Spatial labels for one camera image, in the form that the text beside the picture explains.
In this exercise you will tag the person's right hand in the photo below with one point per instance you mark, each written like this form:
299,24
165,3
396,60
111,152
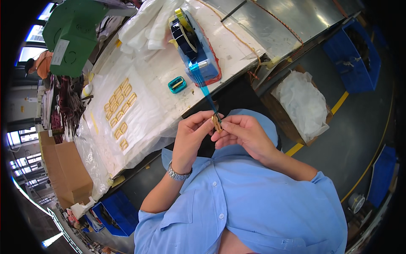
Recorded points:
250,139

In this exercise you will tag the person's left hand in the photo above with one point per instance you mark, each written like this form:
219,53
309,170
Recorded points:
187,143

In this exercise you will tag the gold metal buckle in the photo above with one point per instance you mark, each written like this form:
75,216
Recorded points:
217,124

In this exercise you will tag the blue tape strip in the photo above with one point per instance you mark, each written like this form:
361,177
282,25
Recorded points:
203,87

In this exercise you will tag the silver wrist watch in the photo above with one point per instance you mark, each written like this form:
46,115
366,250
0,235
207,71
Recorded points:
177,174

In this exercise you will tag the clear plastic sheet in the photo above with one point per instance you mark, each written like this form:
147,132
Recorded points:
149,127

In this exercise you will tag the blue-wrapped buckle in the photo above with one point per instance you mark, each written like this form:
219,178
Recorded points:
177,84

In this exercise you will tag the cardboard box with white plastic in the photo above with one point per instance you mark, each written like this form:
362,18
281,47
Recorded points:
299,104

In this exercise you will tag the person's body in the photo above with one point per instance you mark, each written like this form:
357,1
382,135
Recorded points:
247,206

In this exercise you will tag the group of gold buckles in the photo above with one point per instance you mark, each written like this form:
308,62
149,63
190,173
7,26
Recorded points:
119,109

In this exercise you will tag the blue tape dispenser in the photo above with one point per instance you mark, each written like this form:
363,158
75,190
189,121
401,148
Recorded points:
198,54

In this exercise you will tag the blue plastic crate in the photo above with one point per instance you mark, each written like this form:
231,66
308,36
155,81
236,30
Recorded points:
382,177
119,214
352,60

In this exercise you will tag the stack of cardboard boxes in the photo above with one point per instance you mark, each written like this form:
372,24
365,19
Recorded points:
68,171

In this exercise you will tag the white tape roll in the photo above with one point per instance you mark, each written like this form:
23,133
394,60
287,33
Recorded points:
356,203

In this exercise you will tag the heap of white plastic bags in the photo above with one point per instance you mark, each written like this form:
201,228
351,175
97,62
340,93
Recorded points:
149,25

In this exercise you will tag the black rod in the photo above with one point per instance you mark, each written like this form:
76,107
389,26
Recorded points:
233,11

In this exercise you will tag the green machine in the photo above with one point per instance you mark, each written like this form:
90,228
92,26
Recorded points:
74,31

